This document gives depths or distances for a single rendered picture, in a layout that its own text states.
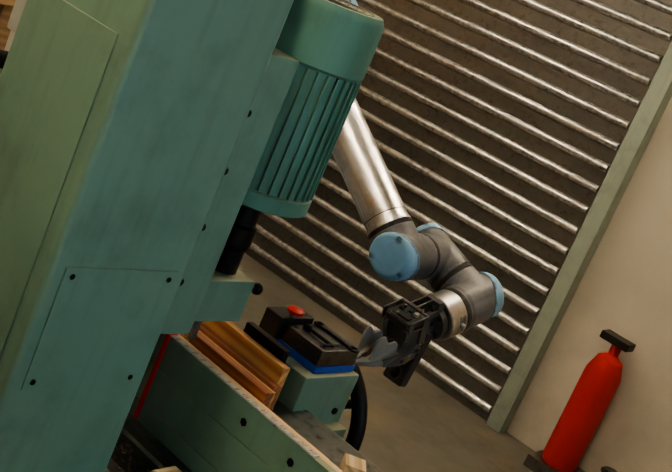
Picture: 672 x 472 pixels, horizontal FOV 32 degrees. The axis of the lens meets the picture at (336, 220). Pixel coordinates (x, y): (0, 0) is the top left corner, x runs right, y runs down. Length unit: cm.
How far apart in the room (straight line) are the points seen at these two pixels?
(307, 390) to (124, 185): 56
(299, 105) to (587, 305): 316
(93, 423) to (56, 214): 33
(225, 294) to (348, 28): 44
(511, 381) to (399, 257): 264
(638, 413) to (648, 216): 74
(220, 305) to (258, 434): 22
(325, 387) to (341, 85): 50
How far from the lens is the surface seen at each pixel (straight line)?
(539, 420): 480
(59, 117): 143
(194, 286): 165
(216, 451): 172
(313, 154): 166
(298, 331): 187
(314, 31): 161
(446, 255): 229
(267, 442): 165
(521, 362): 474
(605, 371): 450
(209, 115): 146
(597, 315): 467
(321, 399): 189
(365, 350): 213
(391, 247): 217
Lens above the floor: 162
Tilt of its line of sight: 14 degrees down
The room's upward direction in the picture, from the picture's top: 23 degrees clockwise
